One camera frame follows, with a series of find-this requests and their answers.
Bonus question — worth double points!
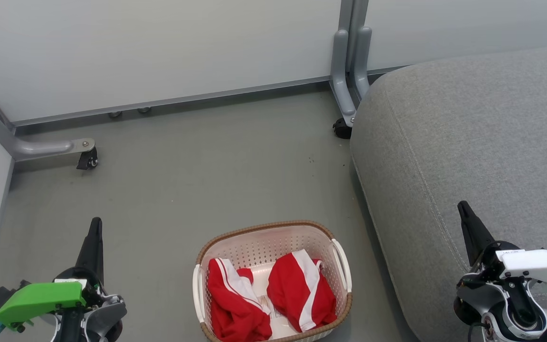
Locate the white perforated laundry basket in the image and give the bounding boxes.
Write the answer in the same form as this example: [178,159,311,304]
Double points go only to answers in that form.
[192,220,353,342]

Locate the red garment thin white stripes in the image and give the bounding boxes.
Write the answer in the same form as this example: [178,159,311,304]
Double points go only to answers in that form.
[207,258,273,342]

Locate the paper label sticker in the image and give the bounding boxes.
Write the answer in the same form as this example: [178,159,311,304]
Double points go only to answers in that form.
[257,294,281,318]

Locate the grey fabric sofa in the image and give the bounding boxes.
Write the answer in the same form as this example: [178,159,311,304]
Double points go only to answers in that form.
[349,45,547,342]

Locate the grey partition base rail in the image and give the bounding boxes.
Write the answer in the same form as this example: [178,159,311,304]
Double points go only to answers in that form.
[11,66,409,128]

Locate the red garment wide white stripe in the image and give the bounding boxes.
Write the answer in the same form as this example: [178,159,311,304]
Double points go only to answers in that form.
[267,249,338,333]

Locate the grey curved partition leg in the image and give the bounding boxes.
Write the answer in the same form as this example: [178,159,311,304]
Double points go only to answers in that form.
[0,81,96,162]
[330,29,357,128]
[354,26,373,100]

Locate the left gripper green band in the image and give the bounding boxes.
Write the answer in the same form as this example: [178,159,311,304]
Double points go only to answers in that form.
[0,217,106,332]

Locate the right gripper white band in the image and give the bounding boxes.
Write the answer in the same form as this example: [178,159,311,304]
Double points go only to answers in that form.
[457,200,547,288]

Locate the black caster wheel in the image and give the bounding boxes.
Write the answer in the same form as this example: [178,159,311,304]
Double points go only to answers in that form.
[76,147,99,171]
[333,117,353,140]

